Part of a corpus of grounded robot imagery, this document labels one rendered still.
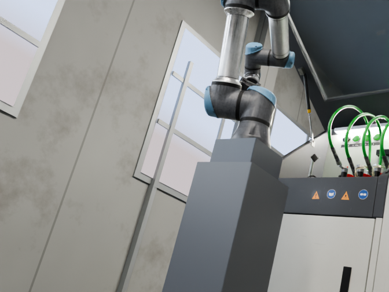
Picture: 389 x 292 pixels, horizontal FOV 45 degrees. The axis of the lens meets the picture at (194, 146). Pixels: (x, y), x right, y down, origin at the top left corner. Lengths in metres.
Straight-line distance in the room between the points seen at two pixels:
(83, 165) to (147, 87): 0.81
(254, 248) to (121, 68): 2.17
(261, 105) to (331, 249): 0.61
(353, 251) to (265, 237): 0.39
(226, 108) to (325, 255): 0.68
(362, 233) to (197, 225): 0.63
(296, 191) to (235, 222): 0.64
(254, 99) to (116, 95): 1.80
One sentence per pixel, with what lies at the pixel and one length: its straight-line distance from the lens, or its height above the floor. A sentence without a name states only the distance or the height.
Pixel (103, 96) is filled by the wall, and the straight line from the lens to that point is 3.33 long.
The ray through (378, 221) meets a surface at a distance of 1.85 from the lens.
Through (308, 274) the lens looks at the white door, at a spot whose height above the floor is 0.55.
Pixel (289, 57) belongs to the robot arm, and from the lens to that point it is 2.13.
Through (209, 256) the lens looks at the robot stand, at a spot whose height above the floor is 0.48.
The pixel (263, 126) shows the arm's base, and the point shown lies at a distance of 1.70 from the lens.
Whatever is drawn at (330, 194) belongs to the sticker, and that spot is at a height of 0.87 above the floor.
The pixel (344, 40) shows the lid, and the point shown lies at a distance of 2.53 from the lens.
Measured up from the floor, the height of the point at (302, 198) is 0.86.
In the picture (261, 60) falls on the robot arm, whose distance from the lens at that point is 2.15.
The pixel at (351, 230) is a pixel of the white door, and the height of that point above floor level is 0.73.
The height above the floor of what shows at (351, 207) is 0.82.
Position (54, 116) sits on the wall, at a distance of 3.11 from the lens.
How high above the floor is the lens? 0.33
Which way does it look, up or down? 18 degrees up
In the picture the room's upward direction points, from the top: 16 degrees clockwise
